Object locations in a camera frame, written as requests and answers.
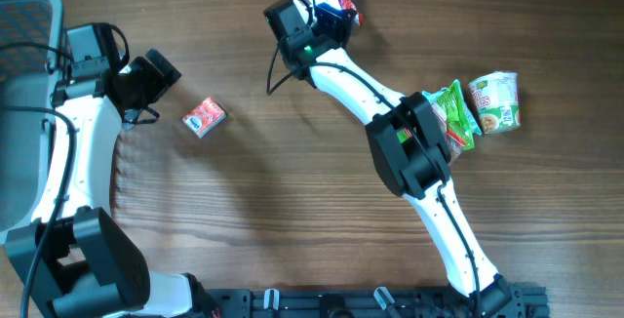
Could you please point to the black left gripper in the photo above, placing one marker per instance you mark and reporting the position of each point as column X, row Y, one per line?
column 157, row 83

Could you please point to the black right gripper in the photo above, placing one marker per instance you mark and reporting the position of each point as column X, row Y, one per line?
column 339, row 19

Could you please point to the small red white carton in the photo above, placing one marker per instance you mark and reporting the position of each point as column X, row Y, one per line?
column 204, row 117

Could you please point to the light blue clear packet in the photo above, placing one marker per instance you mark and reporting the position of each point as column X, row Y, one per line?
column 475, row 118

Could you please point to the green snack bag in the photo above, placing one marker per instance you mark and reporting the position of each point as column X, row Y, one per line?
column 454, row 118

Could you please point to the instant noodle cup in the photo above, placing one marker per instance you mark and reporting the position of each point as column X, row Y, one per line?
column 497, row 103

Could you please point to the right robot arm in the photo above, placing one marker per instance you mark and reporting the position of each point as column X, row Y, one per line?
column 408, row 150

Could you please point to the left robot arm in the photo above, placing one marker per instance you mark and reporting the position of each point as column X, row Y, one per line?
column 73, row 259

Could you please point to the grey plastic shopping basket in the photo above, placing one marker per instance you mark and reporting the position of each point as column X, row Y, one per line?
column 32, row 35

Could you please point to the black mounting rail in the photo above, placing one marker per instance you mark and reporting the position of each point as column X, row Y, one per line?
column 416, row 303

